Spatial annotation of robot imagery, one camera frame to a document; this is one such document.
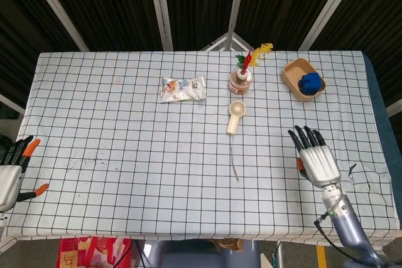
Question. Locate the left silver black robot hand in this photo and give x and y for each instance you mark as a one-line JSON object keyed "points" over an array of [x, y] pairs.
{"points": [[9, 183]]}

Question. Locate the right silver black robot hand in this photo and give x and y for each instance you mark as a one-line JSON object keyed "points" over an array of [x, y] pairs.
{"points": [[320, 164]]}

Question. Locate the beige handheld fan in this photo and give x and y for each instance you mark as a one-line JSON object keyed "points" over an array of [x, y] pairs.
{"points": [[233, 125]]}

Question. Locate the dark blue table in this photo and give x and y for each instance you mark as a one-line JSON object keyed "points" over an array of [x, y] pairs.
{"points": [[384, 117]]}

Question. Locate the blue toy block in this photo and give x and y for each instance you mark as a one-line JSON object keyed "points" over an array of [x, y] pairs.
{"points": [[311, 83]]}

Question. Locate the tan paper tray box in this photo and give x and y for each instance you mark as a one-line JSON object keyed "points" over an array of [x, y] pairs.
{"points": [[292, 75]]}

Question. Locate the red patterned shopping bag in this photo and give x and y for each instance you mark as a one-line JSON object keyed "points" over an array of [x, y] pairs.
{"points": [[94, 252]]}

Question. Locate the beige cardboard box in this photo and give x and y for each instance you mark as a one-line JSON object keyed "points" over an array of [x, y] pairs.
{"points": [[266, 260]]}

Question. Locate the clear jar orange snacks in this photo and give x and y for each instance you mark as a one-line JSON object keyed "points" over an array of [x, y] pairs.
{"points": [[240, 87]]}

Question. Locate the white black grid tablecloth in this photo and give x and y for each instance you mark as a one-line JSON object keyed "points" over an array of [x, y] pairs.
{"points": [[125, 155]]}

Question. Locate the colourful feather shuttlecock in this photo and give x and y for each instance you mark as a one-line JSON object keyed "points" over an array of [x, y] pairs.
{"points": [[248, 61]]}

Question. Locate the crinkled white snack bag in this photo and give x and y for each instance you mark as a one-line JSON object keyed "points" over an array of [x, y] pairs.
{"points": [[182, 89]]}

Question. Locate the grey-blue plastic chair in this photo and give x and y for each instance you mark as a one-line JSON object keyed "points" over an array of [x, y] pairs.
{"points": [[188, 255]]}

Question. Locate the dark pleated backdrop curtain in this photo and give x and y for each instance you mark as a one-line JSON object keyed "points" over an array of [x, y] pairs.
{"points": [[110, 4]]}

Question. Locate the white horizontal frame bar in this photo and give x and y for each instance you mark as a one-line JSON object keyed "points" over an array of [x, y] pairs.
{"points": [[395, 108], [12, 105]]}

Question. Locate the white triangular frame base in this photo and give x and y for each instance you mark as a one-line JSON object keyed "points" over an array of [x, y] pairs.
{"points": [[220, 43]]}

